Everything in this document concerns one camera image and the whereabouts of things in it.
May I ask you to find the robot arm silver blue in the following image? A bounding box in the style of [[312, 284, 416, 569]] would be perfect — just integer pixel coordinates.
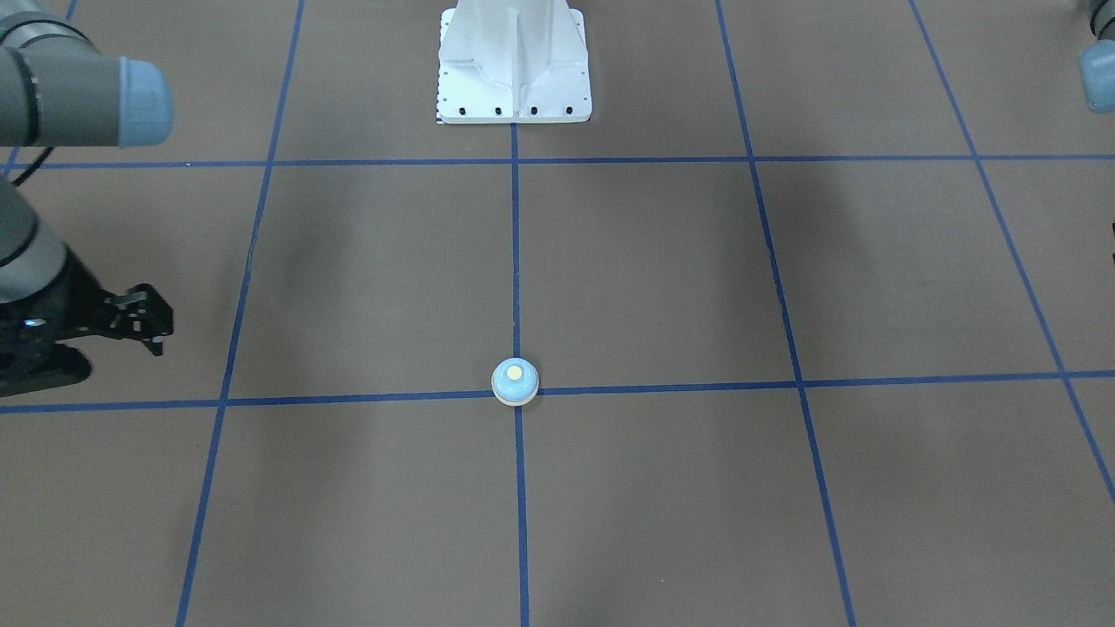
[[1077, 1, 1114, 114], [1, 1, 174, 397]]

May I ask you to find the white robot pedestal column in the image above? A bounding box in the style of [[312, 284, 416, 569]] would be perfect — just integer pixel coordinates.
[[436, 1, 593, 125]]

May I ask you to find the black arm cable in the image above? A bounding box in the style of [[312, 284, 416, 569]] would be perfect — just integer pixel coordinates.
[[7, 146, 55, 187]]

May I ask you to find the blue service bell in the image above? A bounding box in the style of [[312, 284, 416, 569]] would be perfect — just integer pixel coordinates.
[[489, 357, 541, 408]]

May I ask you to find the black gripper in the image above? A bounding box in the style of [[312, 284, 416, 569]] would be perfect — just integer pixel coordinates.
[[1, 253, 97, 397]]

